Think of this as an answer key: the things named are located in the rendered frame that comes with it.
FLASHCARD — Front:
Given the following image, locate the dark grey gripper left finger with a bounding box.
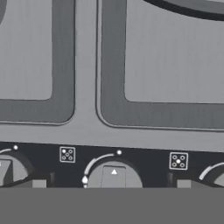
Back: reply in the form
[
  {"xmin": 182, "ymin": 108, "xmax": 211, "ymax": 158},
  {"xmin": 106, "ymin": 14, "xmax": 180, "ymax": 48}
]
[{"xmin": 0, "ymin": 171, "xmax": 56, "ymax": 189}]

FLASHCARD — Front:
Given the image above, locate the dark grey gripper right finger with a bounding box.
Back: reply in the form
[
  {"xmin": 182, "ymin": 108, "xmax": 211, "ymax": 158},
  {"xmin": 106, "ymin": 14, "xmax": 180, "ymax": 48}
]
[{"xmin": 166, "ymin": 171, "xmax": 224, "ymax": 189}]

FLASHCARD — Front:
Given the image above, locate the grey stove with black panel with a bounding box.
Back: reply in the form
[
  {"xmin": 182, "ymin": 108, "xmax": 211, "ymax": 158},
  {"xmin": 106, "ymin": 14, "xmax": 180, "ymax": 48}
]
[{"xmin": 0, "ymin": 0, "xmax": 224, "ymax": 189}]

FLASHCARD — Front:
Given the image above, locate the dark grey pan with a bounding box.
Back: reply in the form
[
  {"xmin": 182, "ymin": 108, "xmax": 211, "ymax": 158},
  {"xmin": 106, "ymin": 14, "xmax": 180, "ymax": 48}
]
[{"xmin": 142, "ymin": 0, "xmax": 224, "ymax": 22}]

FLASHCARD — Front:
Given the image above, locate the grey round stove knob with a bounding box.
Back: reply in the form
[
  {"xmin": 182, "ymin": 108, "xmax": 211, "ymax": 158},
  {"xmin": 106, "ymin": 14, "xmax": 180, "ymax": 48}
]
[
  {"xmin": 86, "ymin": 158, "xmax": 144, "ymax": 189},
  {"xmin": 204, "ymin": 164, "xmax": 224, "ymax": 187},
  {"xmin": 0, "ymin": 150, "xmax": 35, "ymax": 187}
]

